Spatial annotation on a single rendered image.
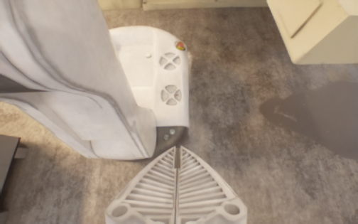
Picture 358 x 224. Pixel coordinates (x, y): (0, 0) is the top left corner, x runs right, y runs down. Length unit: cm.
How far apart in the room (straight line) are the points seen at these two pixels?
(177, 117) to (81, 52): 48
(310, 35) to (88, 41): 37
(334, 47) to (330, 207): 94
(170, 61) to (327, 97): 112
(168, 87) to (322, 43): 47
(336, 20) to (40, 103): 56
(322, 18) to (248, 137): 71
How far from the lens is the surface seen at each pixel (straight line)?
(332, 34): 34
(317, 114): 125
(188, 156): 16
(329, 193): 118
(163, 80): 59
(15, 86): 25
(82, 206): 102
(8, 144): 121
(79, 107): 38
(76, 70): 20
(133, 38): 79
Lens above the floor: 83
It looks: 70 degrees down
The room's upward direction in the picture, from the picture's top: 3 degrees counter-clockwise
